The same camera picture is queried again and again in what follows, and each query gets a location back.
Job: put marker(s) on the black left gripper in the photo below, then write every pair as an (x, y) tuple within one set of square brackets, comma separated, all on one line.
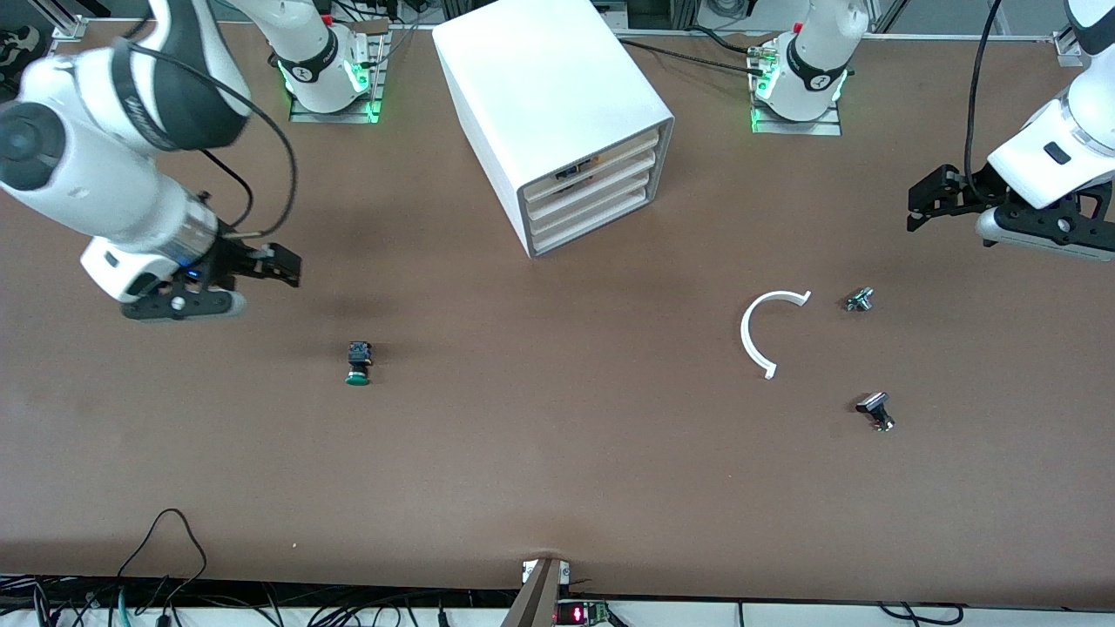
[(974, 186)]

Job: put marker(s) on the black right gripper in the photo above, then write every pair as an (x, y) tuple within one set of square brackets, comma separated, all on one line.
[(232, 258)]

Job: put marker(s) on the green push button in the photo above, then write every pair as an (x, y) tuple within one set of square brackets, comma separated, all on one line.
[(358, 366)]

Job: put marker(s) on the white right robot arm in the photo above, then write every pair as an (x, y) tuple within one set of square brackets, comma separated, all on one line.
[(87, 174)]

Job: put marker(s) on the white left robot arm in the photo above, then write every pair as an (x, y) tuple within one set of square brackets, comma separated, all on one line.
[(1045, 157)]

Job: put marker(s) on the black square push button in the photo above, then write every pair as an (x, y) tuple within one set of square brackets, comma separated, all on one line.
[(875, 409)]

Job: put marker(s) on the small metal bolt upper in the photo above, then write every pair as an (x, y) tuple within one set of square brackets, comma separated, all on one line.
[(859, 300)]

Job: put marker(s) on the white curved plastic clip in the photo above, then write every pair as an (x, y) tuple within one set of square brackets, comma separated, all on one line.
[(746, 335)]

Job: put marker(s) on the small orange black component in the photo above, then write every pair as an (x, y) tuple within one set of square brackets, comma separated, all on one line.
[(571, 171)]

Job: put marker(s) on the black grey floor object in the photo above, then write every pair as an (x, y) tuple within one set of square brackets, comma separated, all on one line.
[(17, 43)]

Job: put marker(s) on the red display circuit board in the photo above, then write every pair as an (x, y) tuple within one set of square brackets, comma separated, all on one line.
[(577, 615)]

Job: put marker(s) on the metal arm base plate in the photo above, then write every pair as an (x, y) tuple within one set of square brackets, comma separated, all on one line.
[(797, 127), (379, 87)]

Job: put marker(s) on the aluminium frame profile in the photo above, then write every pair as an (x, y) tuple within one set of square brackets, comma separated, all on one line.
[(1064, 45), (70, 28)]

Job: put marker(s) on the white mount bracket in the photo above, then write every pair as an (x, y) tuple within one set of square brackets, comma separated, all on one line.
[(566, 572)]

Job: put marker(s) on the brown camera mount post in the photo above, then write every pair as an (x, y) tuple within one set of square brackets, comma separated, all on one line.
[(536, 601)]

